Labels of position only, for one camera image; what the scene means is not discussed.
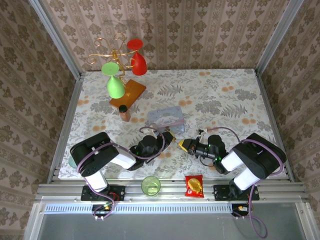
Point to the blue cartoon dog tin box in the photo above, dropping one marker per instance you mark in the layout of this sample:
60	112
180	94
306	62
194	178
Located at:
165	116

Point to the red plastic wine glass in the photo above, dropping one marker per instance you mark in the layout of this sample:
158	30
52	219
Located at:
138	63

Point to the aluminium front rail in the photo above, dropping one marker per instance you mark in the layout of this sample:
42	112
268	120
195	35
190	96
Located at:
175	193

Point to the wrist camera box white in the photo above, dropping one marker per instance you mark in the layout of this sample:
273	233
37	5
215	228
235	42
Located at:
157	134
200	135

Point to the aluminium side rail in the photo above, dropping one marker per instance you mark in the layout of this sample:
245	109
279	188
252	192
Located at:
268	105
71	110

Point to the aluminium corner post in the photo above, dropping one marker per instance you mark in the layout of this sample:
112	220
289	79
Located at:
280	35
56	37

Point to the teal round pad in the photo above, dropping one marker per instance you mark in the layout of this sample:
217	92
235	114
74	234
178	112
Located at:
72	162

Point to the grey lower panel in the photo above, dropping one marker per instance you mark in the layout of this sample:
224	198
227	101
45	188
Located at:
162	226

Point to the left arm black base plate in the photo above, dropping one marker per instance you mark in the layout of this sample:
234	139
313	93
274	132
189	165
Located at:
118	193

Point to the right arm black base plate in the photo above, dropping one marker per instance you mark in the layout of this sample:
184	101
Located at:
220	193

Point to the green plastic wine glass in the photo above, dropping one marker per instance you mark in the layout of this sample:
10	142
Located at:
115	86

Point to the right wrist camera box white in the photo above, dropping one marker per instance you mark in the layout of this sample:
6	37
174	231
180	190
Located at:
200	135

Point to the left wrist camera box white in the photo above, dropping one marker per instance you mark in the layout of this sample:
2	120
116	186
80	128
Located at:
157	134

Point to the brown bottle black cap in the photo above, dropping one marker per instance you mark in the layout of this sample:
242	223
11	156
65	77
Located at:
124	114

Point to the floral table mat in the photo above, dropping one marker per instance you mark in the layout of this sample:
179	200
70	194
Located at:
200	95

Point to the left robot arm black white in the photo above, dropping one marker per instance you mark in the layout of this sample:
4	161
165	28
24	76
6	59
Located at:
95	155

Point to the red snack packet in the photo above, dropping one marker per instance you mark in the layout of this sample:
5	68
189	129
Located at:
194	186

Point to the green transparent cup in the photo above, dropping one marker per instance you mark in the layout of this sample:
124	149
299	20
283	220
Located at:
150	186

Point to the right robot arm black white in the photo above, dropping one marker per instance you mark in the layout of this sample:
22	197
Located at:
255	157

